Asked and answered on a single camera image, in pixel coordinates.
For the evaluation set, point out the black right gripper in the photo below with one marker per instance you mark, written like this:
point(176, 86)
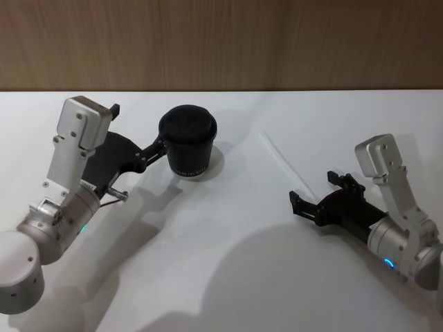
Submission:
point(346, 211)

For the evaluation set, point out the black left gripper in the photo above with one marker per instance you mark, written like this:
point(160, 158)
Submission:
point(110, 155)

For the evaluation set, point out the black paper cup with lid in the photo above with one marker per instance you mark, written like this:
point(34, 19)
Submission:
point(188, 145)

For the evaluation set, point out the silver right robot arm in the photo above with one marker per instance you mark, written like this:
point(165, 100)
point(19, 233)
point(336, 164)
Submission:
point(391, 238)

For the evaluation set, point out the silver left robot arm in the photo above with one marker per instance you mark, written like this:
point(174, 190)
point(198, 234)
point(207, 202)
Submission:
point(65, 166)

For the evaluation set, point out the clear plastic straw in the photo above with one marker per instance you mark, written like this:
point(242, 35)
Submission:
point(287, 164)

